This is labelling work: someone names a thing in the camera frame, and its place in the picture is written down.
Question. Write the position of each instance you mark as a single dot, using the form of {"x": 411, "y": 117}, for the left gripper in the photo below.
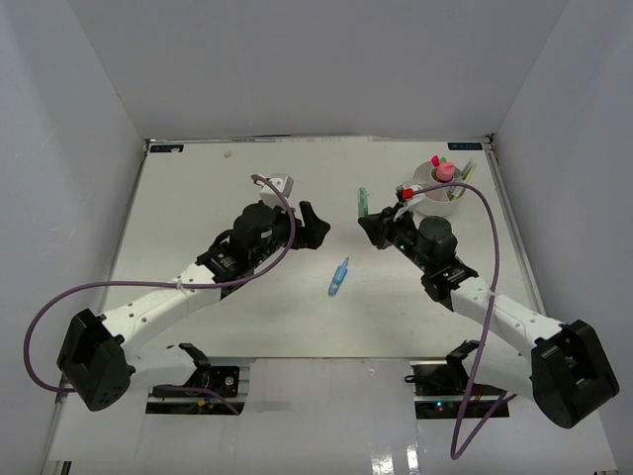
{"x": 315, "y": 230}

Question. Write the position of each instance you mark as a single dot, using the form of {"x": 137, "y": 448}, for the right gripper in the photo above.
{"x": 381, "y": 226}

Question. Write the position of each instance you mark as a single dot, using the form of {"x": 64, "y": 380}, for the light green highlighter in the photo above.
{"x": 362, "y": 203}

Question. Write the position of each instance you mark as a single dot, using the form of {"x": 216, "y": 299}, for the blue highlighter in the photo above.
{"x": 338, "y": 278}

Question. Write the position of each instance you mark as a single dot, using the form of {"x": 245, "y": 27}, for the pink-lidded small jar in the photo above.
{"x": 444, "y": 172}

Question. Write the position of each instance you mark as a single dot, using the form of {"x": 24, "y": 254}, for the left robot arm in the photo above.
{"x": 103, "y": 356}

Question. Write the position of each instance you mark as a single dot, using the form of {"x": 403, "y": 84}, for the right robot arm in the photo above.
{"x": 562, "y": 368}

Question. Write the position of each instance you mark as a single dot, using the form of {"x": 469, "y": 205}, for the white round divided container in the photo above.
{"x": 435, "y": 202}

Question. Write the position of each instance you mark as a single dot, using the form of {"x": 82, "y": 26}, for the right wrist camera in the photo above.
{"x": 408, "y": 195}

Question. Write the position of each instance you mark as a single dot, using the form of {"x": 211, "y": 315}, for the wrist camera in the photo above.
{"x": 408, "y": 195}
{"x": 271, "y": 187}

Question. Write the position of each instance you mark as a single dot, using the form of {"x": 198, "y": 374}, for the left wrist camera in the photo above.
{"x": 271, "y": 187}

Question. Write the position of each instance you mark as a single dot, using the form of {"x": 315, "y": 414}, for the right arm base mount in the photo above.
{"x": 439, "y": 388}

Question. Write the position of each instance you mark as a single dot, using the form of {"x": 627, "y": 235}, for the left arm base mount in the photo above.
{"x": 210, "y": 390}

